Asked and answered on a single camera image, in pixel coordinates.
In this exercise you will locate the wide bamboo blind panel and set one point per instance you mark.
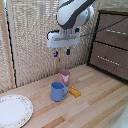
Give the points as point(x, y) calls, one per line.
point(33, 40)

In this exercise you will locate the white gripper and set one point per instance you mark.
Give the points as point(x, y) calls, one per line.
point(63, 38)

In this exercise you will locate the yellow block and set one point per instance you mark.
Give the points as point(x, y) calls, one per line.
point(75, 92)

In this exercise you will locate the pink cup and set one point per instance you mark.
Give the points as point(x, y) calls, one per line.
point(64, 78)

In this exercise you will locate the blue mug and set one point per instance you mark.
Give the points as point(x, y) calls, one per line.
point(57, 92)

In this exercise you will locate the white rounded robot base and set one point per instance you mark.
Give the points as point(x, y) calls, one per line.
point(121, 121)

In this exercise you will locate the narrow bamboo blind panel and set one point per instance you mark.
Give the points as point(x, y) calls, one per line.
point(80, 56)

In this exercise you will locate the white plate with floral rim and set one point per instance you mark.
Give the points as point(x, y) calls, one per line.
point(14, 111)

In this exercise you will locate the dark brown drawer cabinet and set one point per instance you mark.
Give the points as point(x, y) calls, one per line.
point(96, 11)

